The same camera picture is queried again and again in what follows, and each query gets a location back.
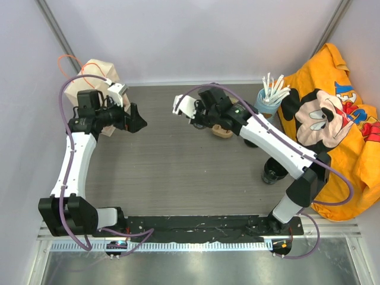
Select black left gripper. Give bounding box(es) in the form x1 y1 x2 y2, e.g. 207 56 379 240
96 96 147 133

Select cream paper bag orange handles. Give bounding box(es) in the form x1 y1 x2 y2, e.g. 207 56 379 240
57 55 131 137

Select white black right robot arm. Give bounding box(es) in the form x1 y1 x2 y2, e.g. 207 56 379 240
173 84 331 235

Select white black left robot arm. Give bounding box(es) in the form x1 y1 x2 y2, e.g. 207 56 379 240
38 90 147 237

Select black coffee cup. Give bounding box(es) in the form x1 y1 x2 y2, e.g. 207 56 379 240
262 157 288 185

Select brown pulp cup carrier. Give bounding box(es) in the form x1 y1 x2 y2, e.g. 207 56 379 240
211 125 233 138

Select black ribbed cup lid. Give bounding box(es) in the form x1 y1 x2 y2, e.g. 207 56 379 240
244 140 258 148

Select light blue straw cup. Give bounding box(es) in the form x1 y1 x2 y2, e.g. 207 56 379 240
254 88 281 122

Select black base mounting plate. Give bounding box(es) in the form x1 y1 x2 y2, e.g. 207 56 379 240
109 215 304 243

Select orange cartoon print cloth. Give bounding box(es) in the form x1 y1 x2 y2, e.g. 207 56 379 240
278 43 379 221

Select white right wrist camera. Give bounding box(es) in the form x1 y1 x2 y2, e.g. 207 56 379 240
172 94 196 119

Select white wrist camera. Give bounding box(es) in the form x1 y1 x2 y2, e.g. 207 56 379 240
104 78 129 109
172 94 196 119

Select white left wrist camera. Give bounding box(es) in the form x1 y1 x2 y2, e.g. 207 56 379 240
104 78 129 109

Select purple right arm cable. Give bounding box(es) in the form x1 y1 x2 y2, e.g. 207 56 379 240
179 83 354 259

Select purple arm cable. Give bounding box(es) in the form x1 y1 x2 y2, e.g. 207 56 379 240
58 74 154 258
179 83 354 259

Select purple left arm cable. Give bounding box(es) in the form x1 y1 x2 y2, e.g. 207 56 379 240
58 74 154 258

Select aluminium frame rail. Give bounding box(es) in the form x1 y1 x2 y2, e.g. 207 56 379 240
37 216 363 253

